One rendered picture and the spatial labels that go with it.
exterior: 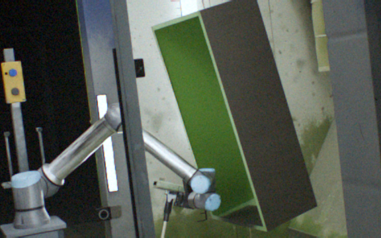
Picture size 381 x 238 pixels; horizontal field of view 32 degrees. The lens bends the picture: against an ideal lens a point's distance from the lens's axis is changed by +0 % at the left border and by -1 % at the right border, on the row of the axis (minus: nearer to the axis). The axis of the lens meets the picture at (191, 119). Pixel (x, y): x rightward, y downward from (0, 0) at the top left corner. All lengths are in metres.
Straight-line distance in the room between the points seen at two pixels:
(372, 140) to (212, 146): 2.42
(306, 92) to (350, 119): 3.18
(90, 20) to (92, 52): 0.20
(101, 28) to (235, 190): 1.35
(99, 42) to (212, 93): 0.83
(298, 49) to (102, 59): 1.45
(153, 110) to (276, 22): 1.12
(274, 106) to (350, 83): 1.84
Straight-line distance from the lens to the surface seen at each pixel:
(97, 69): 4.34
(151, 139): 3.35
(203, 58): 4.02
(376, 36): 1.67
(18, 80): 4.39
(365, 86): 1.68
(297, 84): 4.89
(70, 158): 3.62
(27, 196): 3.54
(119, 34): 2.37
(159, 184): 3.65
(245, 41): 3.47
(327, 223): 4.55
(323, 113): 4.99
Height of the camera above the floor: 1.28
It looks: 3 degrees down
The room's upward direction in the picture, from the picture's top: 7 degrees counter-clockwise
